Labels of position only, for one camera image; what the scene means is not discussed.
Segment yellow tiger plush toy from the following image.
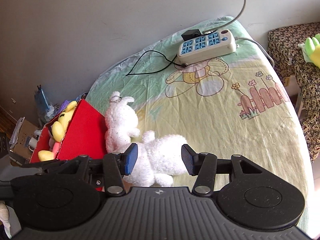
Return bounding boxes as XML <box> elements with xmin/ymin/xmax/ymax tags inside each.
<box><xmin>38</xmin><ymin>101</ymin><xmax>78</xmax><ymax>161</ymax></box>

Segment white fluffy plush toy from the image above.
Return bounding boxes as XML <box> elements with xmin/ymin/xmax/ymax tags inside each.
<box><xmin>105</xmin><ymin>91</ymin><xmax>187</xmax><ymax>187</ymax></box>

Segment cardboard box with clutter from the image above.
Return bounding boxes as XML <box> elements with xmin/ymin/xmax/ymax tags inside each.
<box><xmin>9</xmin><ymin>117</ymin><xmax>40</xmax><ymax>165</ymax></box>

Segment red cardboard storage box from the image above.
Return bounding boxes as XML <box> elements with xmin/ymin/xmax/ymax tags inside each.
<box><xmin>29</xmin><ymin>99</ymin><xmax>109</xmax><ymax>192</ymax></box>

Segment green cartoon bed sheet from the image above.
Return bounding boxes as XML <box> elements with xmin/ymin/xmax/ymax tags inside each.
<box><xmin>86</xmin><ymin>16</ymin><xmax>316</xmax><ymax>235</ymax></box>

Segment white power strip blue sockets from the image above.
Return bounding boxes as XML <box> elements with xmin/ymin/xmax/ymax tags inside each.
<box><xmin>177</xmin><ymin>29</ymin><xmax>236</xmax><ymax>65</ymax></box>

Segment black power adapter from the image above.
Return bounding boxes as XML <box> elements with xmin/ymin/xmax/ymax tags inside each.
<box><xmin>181</xmin><ymin>29</ymin><xmax>202</xmax><ymax>41</ymax></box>

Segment floral patterned brown cloth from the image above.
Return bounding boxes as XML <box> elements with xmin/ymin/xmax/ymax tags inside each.
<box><xmin>267</xmin><ymin>22</ymin><xmax>319</xmax><ymax>161</ymax></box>

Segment green frog plush toy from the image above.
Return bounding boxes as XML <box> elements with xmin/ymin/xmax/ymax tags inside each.
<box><xmin>298</xmin><ymin>34</ymin><xmax>320</xmax><ymax>68</ymax></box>

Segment thin black cable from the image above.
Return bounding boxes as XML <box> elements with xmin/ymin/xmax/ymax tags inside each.
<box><xmin>125</xmin><ymin>49</ymin><xmax>189</xmax><ymax>77</ymax></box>

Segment grey power cord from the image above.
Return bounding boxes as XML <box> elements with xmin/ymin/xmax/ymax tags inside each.
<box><xmin>202</xmin><ymin>0</ymin><xmax>276</xmax><ymax>68</ymax></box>

